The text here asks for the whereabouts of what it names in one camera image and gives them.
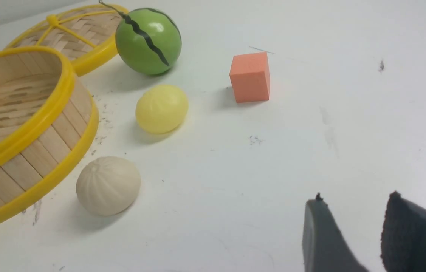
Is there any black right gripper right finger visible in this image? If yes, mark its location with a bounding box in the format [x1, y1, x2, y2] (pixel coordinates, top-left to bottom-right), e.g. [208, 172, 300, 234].
[381, 192, 426, 272]

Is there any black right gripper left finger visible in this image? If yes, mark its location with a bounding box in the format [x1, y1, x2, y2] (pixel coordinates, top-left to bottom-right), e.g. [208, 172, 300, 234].
[302, 193, 368, 272]

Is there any yellow bun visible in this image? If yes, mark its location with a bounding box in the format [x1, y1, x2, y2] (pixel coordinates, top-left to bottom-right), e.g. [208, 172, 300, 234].
[135, 84, 189, 134]

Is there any white bun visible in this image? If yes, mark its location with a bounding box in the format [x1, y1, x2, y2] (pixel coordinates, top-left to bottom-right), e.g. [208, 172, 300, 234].
[75, 156, 142, 216]

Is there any bamboo steamer tray yellow rim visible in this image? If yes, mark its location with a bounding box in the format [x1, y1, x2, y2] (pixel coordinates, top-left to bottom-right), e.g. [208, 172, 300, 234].
[0, 46, 99, 223]

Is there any woven bamboo steamer lid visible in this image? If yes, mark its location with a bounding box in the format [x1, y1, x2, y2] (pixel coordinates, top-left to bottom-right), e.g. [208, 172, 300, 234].
[7, 4, 128, 76]

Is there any orange foam cube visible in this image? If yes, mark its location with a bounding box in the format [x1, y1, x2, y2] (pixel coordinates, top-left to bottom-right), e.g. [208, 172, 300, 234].
[229, 52, 270, 103]

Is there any green toy watermelon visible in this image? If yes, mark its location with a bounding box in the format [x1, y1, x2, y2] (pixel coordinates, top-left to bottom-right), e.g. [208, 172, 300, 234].
[99, 0, 182, 76]

